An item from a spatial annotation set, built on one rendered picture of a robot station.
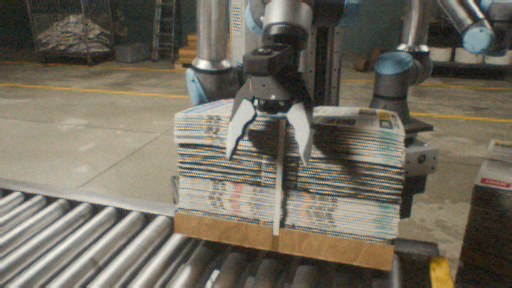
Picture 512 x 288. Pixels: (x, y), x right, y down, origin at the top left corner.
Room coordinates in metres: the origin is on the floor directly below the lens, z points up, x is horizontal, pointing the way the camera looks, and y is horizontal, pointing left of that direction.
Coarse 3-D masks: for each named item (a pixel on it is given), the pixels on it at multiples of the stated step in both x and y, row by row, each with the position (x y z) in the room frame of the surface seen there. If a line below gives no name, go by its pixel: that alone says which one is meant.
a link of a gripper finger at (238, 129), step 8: (248, 104) 0.58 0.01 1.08; (240, 112) 0.58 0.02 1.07; (248, 112) 0.57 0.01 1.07; (256, 112) 0.58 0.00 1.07; (232, 120) 0.57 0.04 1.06; (240, 120) 0.57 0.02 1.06; (248, 120) 0.57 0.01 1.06; (232, 128) 0.57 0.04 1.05; (240, 128) 0.56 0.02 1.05; (248, 128) 0.61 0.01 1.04; (232, 136) 0.56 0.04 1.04; (240, 136) 0.56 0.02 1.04; (232, 144) 0.55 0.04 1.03; (232, 152) 0.55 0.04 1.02
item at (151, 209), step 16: (32, 192) 0.85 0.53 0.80; (48, 192) 0.85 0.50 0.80; (64, 192) 0.85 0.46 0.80; (80, 192) 0.85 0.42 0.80; (96, 192) 0.85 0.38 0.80; (96, 208) 0.79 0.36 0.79; (128, 208) 0.77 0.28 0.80; (144, 208) 0.77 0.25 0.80; (160, 208) 0.77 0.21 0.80; (176, 208) 0.77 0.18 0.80; (400, 240) 0.65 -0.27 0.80; (416, 240) 0.65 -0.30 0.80; (224, 256) 0.71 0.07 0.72; (400, 256) 0.61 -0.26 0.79; (416, 256) 0.61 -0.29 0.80; (256, 272) 0.69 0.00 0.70; (288, 272) 0.67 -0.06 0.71; (368, 272) 0.63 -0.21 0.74; (416, 272) 0.61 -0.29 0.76
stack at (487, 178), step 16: (496, 144) 1.10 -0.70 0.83; (496, 160) 0.98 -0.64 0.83; (480, 176) 0.88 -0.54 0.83; (496, 176) 0.88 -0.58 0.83; (480, 192) 0.84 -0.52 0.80; (496, 192) 0.82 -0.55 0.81; (480, 208) 0.83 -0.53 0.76; (496, 208) 0.82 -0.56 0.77; (480, 224) 0.83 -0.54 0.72; (496, 224) 0.81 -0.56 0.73; (464, 240) 0.85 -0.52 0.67; (480, 240) 0.83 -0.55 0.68; (496, 240) 0.81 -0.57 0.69; (496, 256) 0.81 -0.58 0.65; (464, 272) 0.83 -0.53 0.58; (480, 272) 0.82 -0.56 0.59
